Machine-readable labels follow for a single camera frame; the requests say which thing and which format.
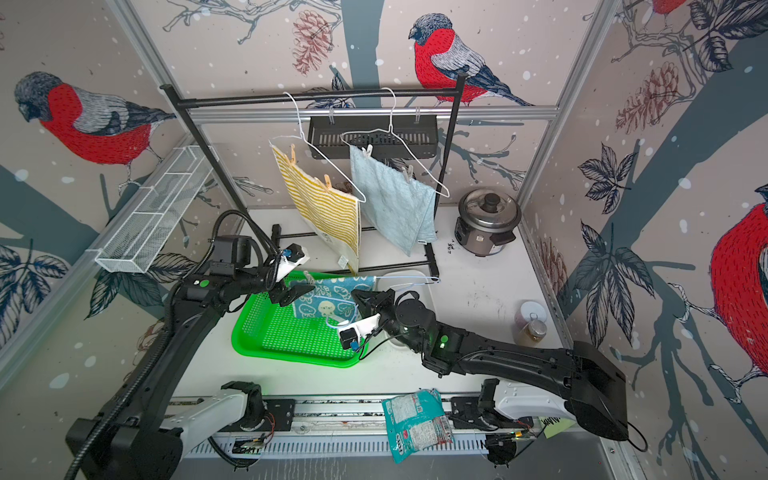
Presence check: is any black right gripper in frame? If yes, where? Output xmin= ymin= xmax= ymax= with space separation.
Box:
xmin=353 ymin=287 xmax=427 ymax=355

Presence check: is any teal patterned towel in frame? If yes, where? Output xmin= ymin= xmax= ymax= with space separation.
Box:
xmin=288 ymin=276 xmax=376 ymax=324

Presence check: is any light blue wire hanger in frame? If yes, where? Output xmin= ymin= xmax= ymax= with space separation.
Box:
xmin=313 ymin=270 xmax=440 ymax=341

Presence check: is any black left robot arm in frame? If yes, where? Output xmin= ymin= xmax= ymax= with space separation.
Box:
xmin=64 ymin=211 xmax=309 ymax=479

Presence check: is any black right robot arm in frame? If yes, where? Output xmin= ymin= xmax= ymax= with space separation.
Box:
xmin=352 ymin=289 xmax=629 ymax=441

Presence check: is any white hanger with yellow towel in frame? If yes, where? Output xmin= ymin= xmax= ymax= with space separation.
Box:
xmin=276 ymin=91 xmax=367 ymax=204

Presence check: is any white hanger with blue towel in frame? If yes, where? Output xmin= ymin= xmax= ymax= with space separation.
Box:
xmin=340 ymin=87 xmax=450 ymax=198

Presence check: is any white rectangular tray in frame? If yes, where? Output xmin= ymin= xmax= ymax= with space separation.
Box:
xmin=375 ymin=270 xmax=440 ymax=353

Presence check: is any green plastic basket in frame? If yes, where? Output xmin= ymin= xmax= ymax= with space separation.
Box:
xmin=231 ymin=271 xmax=359 ymax=368

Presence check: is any yellow striped towel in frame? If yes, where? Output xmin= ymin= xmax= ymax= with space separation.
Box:
xmin=271 ymin=145 xmax=362 ymax=274

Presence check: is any light blue towel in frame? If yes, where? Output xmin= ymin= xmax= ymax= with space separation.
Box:
xmin=349 ymin=146 xmax=437 ymax=256

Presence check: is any teal snack packet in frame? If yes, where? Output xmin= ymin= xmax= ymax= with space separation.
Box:
xmin=382 ymin=389 xmax=453 ymax=464

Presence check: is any white clothespin right blue towel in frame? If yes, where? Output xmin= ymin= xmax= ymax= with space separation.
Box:
xmin=403 ymin=165 xmax=415 ymax=182

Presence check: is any silver rice cooker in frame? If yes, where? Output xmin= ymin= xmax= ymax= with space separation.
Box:
xmin=454 ymin=188 xmax=522 ymax=257

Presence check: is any small glass bottle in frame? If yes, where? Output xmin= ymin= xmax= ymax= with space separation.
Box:
xmin=515 ymin=319 xmax=548 ymax=348

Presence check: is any yellow green packet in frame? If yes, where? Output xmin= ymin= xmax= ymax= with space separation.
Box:
xmin=539 ymin=417 xmax=576 ymax=438

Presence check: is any black clothes rack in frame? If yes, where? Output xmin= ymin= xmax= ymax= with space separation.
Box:
xmin=159 ymin=73 xmax=469 ymax=282

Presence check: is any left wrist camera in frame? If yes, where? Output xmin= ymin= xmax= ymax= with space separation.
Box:
xmin=277 ymin=243 xmax=310 ymax=281

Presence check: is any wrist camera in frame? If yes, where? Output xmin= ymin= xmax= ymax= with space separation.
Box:
xmin=277 ymin=243 xmax=310 ymax=281
xmin=335 ymin=314 xmax=381 ymax=351

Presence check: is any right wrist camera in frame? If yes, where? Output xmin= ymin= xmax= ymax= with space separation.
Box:
xmin=335 ymin=314 xmax=381 ymax=351

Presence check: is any black wall basket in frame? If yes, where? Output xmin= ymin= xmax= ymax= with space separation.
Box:
xmin=307 ymin=115 xmax=438 ymax=160

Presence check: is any white wire mesh shelf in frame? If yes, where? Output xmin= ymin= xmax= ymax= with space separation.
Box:
xmin=95 ymin=145 xmax=212 ymax=273

